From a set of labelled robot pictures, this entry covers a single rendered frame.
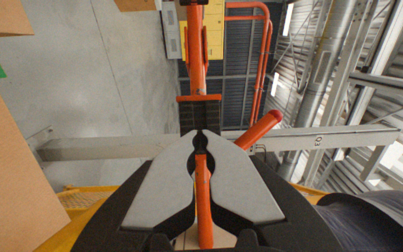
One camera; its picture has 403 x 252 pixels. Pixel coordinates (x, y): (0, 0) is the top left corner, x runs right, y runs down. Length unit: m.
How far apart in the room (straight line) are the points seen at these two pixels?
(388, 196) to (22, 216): 0.72
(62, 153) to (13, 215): 1.20
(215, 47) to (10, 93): 6.63
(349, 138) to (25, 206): 1.86
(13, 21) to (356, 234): 1.29
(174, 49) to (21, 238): 7.26
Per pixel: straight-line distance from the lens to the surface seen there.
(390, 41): 2.40
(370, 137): 1.89
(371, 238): 0.34
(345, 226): 0.33
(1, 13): 1.14
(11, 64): 1.82
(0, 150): 0.50
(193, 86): 0.22
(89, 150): 1.55
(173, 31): 7.45
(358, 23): 2.61
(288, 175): 7.89
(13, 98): 1.77
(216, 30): 7.39
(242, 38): 10.97
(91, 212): 0.21
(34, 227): 0.57
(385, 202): 0.42
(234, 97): 11.73
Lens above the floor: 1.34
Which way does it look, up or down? 1 degrees up
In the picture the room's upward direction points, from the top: 87 degrees clockwise
